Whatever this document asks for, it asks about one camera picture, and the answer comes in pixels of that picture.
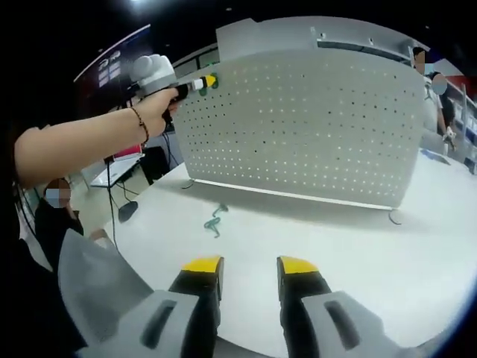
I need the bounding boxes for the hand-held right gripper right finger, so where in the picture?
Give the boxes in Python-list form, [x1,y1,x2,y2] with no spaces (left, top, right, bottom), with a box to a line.
[276,255,411,358]

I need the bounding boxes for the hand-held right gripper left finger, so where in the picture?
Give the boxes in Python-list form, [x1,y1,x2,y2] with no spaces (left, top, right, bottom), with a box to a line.
[76,255,225,358]

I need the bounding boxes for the white perforated mounting plate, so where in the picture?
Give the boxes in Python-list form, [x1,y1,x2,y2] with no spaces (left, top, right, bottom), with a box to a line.
[171,48,428,224]

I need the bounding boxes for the person's left hand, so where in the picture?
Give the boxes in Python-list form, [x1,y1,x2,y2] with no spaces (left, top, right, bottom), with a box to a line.
[137,88,180,139]

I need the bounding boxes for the black office chair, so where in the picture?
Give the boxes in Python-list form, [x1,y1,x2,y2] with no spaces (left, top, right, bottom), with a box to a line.
[141,145,178,186]

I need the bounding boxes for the red screen monitor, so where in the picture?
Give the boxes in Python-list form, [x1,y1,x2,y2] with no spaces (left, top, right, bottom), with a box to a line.
[111,143,145,162]

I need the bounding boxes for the white side desk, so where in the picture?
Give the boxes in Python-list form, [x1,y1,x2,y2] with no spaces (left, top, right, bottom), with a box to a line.
[91,152,145,188]

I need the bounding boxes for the black stand base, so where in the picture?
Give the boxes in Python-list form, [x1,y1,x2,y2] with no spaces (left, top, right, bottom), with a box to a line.
[117,201,139,224]

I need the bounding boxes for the dark beaded bracelet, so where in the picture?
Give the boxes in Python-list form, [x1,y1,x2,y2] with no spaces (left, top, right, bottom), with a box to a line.
[129,106,151,145]

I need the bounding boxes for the black cable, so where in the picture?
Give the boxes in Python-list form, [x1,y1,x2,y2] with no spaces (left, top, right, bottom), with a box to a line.
[106,158,130,254]

